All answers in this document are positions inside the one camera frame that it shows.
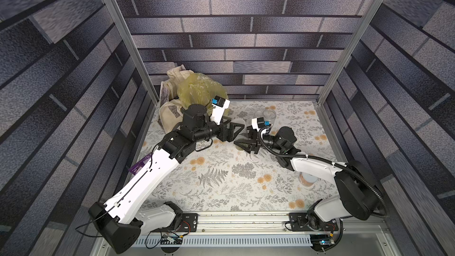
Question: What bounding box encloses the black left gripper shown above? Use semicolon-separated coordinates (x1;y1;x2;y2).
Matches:
192;115;245;144

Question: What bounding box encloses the clear ribbed glass jar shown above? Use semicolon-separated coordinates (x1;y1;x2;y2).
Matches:
263;109;276;129

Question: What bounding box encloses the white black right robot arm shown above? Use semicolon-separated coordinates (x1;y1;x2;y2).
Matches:
234;126;386;222

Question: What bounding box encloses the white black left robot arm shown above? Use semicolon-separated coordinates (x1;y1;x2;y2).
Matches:
89;97;245;254

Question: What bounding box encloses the purple plastic package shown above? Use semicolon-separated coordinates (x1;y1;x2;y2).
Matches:
129;154;152;175

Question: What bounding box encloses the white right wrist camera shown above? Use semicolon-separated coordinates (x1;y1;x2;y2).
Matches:
251;117;272;135

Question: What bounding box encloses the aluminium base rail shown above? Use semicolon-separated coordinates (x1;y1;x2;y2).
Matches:
92;210;392;253

